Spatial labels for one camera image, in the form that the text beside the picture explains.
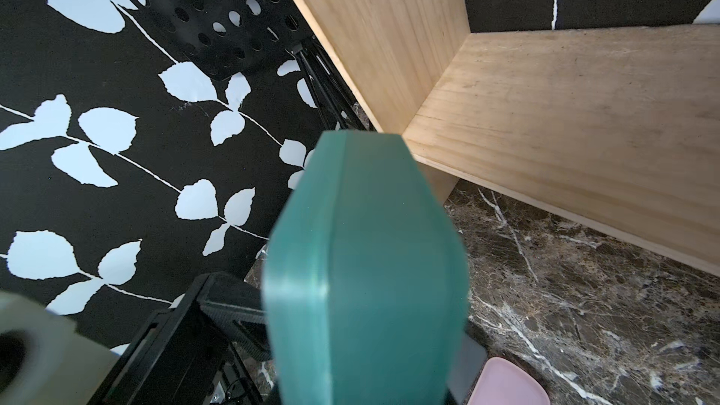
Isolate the pink pencil case top shelf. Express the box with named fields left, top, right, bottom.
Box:
left=467, top=357, right=551, bottom=405

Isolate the black pencil case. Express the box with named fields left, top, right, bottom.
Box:
left=444, top=333, right=488, bottom=404

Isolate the wooden two-tier shelf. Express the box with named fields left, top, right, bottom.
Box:
left=294, top=0, right=719, bottom=274

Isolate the black music stand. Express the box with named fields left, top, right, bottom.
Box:
left=131, top=0, right=373, bottom=131

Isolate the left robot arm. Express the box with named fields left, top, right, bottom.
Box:
left=1, top=272, right=281, bottom=404

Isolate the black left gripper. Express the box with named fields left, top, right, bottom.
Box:
left=90, top=272, right=273, bottom=404

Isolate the dark green pencil case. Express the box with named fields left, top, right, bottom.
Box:
left=261, top=130, right=469, bottom=404

